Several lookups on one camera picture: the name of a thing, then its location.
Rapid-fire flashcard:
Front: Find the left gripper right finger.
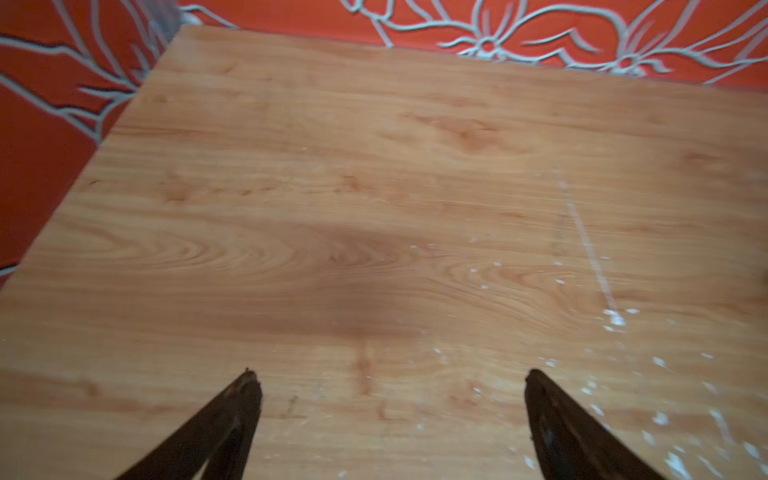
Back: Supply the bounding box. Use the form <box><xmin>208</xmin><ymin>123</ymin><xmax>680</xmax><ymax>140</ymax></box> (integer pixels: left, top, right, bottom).
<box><xmin>524</xmin><ymin>369</ymin><xmax>663</xmax><ymax>480</ymax></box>

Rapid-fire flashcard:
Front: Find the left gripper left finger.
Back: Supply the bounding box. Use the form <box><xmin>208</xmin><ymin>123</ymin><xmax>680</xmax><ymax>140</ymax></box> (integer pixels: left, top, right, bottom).
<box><xmin>119</xmin><ymin>369</ymin><xmax>263</xmax><ymax>480</ymax></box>

